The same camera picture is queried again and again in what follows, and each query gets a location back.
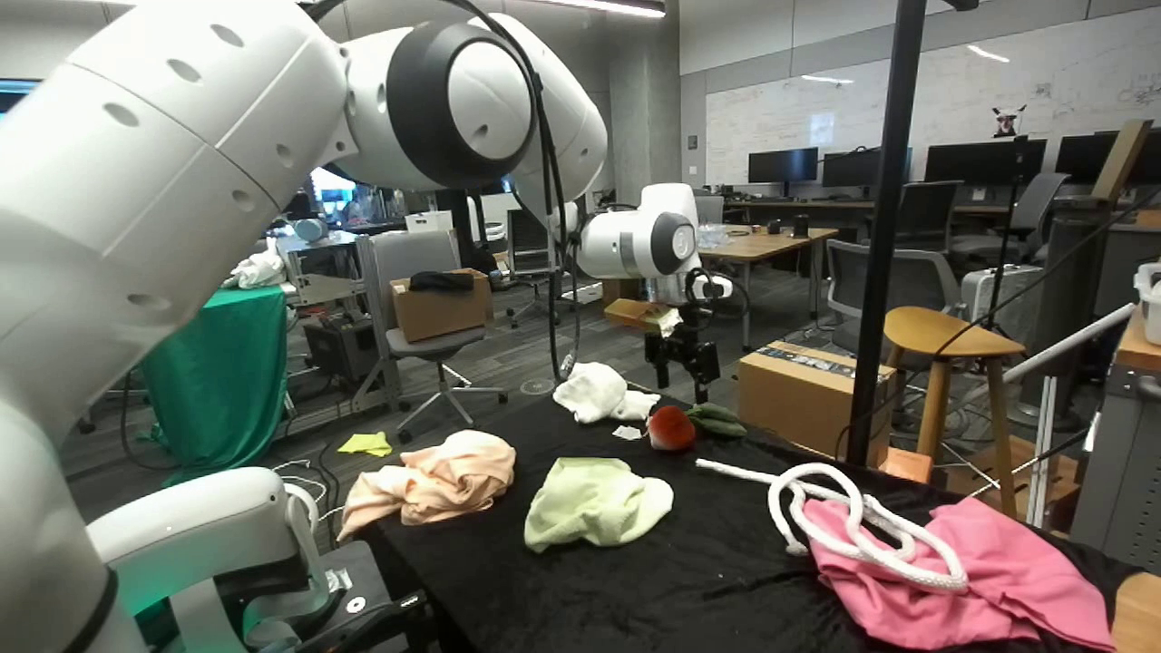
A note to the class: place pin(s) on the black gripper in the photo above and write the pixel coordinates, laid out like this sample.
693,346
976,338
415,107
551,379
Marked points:
684,354

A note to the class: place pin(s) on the red ball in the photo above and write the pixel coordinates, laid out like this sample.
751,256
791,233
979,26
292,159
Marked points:
671,430

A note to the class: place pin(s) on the white cloth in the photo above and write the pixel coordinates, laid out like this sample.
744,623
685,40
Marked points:
592,388

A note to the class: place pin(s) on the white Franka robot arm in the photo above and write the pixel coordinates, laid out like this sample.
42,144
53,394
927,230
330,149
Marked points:
181,184

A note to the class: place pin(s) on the small white scrap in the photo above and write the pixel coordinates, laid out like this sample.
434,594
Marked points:
630,433

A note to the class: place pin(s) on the cardboard box with black strip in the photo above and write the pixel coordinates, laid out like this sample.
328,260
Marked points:
798,400

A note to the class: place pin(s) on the pale yellow cloth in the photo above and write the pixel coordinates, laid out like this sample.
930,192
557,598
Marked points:
592,503

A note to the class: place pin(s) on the wooden desk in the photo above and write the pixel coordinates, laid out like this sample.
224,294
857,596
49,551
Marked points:
762,245

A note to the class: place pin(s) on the black velvet tablecloth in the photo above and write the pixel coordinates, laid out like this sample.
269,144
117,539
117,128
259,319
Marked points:
630,594

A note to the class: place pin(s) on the orange flat board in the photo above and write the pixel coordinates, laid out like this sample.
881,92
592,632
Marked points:
904,464

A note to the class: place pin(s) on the open brown cardboard box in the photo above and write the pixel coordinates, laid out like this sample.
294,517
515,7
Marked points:
438,315

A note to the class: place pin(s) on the black pouch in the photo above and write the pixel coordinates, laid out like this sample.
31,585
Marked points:
441,280

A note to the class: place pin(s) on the wooden stool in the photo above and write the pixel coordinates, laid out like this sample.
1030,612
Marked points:
943,332

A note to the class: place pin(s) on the peach cloth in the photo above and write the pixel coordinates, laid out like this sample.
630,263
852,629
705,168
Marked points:
438,476

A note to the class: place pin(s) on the dark office chair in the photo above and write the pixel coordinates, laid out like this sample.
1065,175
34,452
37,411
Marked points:
919,239

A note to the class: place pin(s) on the black vertical pole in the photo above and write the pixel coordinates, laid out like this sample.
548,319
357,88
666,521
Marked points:
891,184

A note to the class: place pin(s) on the grey office chair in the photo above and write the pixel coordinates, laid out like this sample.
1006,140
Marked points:
400,260

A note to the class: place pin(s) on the yellow rag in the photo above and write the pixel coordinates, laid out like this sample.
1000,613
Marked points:
366,444

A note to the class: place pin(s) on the wide black computer monitor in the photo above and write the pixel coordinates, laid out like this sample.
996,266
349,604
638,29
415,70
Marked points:
983,164

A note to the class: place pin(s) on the pink cloth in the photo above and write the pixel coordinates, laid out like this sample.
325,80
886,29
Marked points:
1001,594

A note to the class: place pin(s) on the silver metal pole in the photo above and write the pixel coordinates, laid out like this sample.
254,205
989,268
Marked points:
1071,341

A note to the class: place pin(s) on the wooden top workbench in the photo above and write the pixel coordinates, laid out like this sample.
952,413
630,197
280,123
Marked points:
1126,458

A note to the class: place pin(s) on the green draped cloth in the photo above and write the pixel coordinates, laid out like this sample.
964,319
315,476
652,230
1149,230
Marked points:
224,387

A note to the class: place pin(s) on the leaning wooden board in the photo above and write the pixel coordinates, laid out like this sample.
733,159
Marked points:
1123,158

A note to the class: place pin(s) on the light wooden table board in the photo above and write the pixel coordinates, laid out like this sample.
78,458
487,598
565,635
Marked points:
1139,617

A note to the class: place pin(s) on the white table frame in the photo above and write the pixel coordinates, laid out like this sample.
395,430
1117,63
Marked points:
1043,454

